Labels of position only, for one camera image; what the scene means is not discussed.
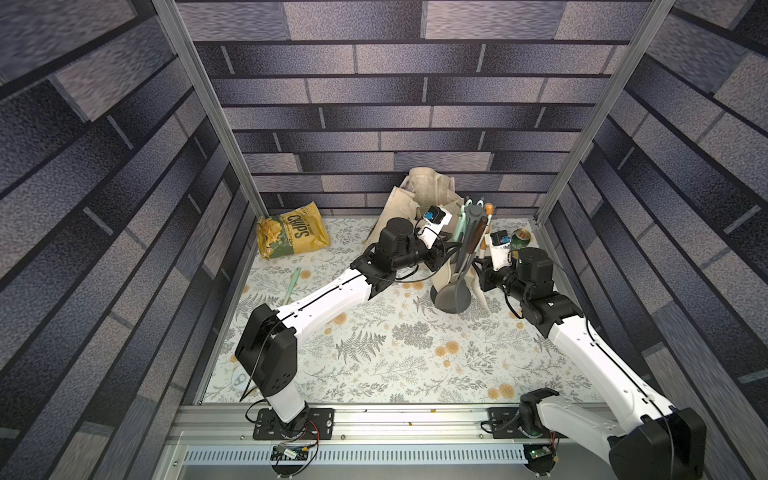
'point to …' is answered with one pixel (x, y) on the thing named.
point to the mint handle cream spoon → (294, 282)
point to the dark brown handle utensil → (474, 243)
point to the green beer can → (520, 238)
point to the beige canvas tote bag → (418, 192)
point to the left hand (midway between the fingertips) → (457, 238)
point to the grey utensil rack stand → (453, 295)
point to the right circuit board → (540, 458)
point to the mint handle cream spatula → (441, 271)
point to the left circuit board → (288, 452)
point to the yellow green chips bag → (296, 231)
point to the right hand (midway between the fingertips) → (472, 257)
